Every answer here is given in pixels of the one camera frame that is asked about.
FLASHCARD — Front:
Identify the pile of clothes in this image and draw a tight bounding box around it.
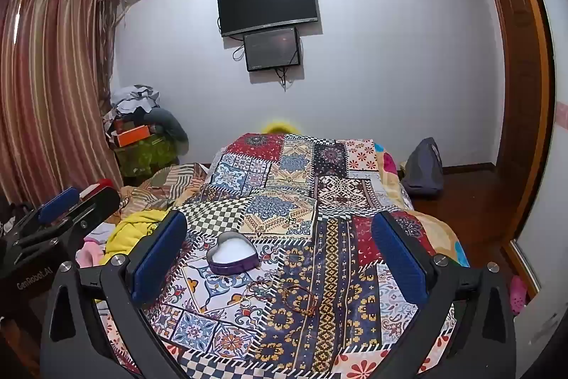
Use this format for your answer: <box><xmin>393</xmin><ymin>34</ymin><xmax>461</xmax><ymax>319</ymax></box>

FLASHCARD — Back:
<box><xmin>111</xmin><ymin>85</ymin><xmax>161</xmax><ymax>119</ymax></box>

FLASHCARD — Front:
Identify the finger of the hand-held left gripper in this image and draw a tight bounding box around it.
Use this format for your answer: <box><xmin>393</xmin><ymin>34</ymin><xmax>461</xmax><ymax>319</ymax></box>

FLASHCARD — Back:
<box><xmin>15</xmin><ymin>187</ymin><xmax>121</xmax><ymax>256</ymax></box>
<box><xmin>11</xmin><ymin>186</ymin><xmax>81</xmax><ymax>238</ymax></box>

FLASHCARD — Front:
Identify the wooden door frame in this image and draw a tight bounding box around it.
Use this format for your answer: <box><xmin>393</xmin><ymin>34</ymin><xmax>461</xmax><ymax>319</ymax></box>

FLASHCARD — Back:
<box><xmin>486</xmin><ymin>0</ymin><xmax>555</xmax><ymax>247</ymax></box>

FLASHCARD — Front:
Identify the black cable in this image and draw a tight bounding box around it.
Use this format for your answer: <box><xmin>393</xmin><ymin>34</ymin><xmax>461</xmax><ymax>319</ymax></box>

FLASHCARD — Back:
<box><xmin>274</xmin><ymin>66</ymin><xmax>294</xmax><ymax>89</ymax></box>

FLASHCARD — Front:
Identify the purple heart-shaped tin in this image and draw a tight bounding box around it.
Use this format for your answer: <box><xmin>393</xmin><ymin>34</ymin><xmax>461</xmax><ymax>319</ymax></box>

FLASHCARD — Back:
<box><xmin>206</xmin><ymin>231</ymin><xmax>259</xmax><ymax>275</ymax></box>

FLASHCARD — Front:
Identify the yellow plush object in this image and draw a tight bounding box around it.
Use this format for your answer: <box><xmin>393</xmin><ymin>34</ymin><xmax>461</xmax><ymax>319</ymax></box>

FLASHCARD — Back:
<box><xmin>261</xmin><ymin>119</ymin><xmax>302</xmax><ymax>136</ymax></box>

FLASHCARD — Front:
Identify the striped brown curtain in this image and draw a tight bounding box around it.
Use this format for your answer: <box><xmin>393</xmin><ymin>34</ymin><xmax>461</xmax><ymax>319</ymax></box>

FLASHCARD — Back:
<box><xmin>0</xmin><ymin>0</ymin><xmax>125</xmax><ymax>206</ymax></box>

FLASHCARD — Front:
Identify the small black wall monitor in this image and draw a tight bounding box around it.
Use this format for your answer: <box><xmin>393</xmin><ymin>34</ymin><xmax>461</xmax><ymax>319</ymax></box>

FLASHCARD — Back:
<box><xmin>242</xmin><ymin>26</ymin><xmax>302</xmax><ymax>72</ymax></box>

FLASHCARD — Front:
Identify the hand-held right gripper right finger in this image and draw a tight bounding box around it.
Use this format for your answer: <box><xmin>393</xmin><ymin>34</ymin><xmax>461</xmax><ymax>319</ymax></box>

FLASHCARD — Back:
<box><xmin>370</xmin><ymin>210</ymin><xmax>518</xmax><ymax>379</ymax></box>

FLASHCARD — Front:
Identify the large black wall television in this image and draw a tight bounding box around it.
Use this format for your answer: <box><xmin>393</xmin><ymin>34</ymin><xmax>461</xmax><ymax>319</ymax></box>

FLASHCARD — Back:
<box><xmin>217</xmin><ymin>0</ymin><xmax>319</xmax><ymax>38</ymax></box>

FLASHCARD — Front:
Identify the green patterned bag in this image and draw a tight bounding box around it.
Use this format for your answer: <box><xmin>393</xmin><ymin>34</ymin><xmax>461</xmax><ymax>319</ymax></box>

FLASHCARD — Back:
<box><xmin>116</xmin><ymin>135</ymin><xmax>180</xmax><ymax>178</ymax></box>

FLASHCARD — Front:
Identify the orange box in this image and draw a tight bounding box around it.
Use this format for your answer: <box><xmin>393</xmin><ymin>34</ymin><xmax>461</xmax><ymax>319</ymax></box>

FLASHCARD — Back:
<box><xmin>116</xmin><ymin>125</ymin><xmax>151</xmax><ymax>148</ymax></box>

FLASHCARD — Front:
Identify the grey bag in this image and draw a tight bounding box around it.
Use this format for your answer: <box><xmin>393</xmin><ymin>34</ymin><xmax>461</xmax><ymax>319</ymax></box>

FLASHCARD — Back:
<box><xmin>402</xmin><ymin>137</ymin><xmax>444</xmax><ymax>195</ymax></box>

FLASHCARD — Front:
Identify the pink cloth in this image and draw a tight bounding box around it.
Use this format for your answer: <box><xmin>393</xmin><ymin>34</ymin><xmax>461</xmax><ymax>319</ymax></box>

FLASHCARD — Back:
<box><xmin>75</xmin><ymin>241</ymin><xmax>107</xmax><ymax>269</ymax></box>

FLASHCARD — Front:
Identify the yellow cartoon blanket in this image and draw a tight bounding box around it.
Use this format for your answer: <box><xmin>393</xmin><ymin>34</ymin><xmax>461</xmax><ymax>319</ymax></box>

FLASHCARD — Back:
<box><xmin>104</xmin><ymin>208</ymin><xmax>171</xmax><ymax>266</ymax></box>

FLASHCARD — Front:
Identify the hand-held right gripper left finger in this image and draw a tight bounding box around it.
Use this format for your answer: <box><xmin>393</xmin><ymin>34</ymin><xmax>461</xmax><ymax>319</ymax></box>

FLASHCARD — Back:
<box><xmin>40</xmin><ymin>210</ymin><xmax>189</xmax><ymax>379</ymax></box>

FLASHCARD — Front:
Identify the colourful patchwork blanket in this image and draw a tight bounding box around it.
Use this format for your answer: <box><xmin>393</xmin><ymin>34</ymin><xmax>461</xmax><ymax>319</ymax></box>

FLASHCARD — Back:
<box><xmin>89</xmin><ymin>132</ymin><xmax>471</xmax><ymax>379</ymax></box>

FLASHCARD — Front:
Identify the blue bead bracelet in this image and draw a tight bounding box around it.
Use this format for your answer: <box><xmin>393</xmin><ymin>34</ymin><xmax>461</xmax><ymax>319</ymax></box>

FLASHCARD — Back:
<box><xmin>243</xmin><ymin>289</ymin><xmax>272</xmax><ymax>305</ymax></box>

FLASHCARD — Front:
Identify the red box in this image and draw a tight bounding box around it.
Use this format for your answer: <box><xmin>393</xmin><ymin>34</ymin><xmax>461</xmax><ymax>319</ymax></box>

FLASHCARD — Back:
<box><xmin>80</xmin><ymin>179</ymin><xmax>114</xmax><ymax>200</ymax></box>

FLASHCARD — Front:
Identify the brown striped cloth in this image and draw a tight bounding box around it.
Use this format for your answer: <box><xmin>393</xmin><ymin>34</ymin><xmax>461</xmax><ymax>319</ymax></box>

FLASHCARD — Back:
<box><xmin>120</xmin><ymin>163</ymin><xmax>209</xmax><ymax>211</ymax></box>

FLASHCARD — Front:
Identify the red gold beaded bracelet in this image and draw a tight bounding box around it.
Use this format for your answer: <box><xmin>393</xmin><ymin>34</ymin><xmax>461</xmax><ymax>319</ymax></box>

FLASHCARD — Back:
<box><xmin>279</xmin><ymin>285</ymin><xmax>321</xmax><ymax>318</ymax></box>

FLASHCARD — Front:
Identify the pink slipper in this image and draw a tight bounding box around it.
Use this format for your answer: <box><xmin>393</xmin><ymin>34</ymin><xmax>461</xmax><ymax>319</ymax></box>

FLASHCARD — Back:
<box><xmin>509</xmin><ymin>276</ymin><xmax>529</xmax><ymax>315</ymax></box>

